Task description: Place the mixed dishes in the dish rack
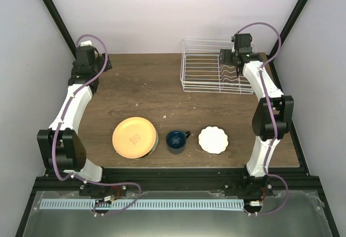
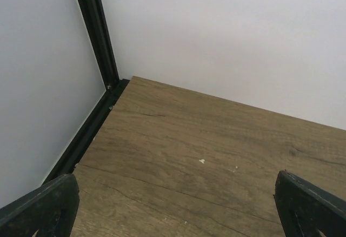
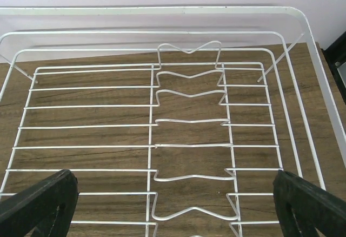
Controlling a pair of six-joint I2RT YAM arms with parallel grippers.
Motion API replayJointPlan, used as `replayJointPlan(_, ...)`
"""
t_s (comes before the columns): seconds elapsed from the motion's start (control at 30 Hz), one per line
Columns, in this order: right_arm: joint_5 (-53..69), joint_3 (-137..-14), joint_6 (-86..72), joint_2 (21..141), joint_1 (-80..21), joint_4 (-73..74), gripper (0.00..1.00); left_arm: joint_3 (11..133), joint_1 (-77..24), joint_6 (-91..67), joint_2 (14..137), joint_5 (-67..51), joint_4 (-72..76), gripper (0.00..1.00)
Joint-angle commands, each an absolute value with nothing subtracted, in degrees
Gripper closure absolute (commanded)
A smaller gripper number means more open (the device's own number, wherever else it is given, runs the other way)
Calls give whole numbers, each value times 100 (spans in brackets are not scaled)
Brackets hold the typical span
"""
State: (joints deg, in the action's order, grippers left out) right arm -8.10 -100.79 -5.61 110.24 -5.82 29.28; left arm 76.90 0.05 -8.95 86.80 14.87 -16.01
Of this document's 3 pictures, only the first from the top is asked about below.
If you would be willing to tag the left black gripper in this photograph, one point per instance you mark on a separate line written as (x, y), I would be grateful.
(101, 59)

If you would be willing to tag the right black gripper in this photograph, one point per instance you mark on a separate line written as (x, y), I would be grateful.
(226, 60)

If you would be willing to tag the white wire dish rack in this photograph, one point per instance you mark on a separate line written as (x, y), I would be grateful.
(202, 71)

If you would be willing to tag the orange round plate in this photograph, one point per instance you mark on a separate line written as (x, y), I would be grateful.
(134, 137)

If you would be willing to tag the white scalloped bowl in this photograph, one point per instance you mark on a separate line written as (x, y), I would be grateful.
(213, 140)

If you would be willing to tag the dark blue ceramic mug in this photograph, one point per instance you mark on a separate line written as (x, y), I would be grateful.
(176, 141)

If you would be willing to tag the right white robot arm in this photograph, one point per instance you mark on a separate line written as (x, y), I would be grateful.
(273, 116)

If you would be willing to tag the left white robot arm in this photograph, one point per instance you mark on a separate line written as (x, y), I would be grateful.
(60, 145)

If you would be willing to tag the light teal plate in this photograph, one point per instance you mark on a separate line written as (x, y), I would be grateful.
(153, 148)

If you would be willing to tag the light blue slotted strip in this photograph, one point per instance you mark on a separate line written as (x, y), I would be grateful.
(144, 204)

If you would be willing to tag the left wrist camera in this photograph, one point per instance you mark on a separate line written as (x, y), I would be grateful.
(85, 43)

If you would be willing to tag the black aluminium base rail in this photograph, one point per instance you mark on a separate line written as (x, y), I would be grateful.
(230, 181)

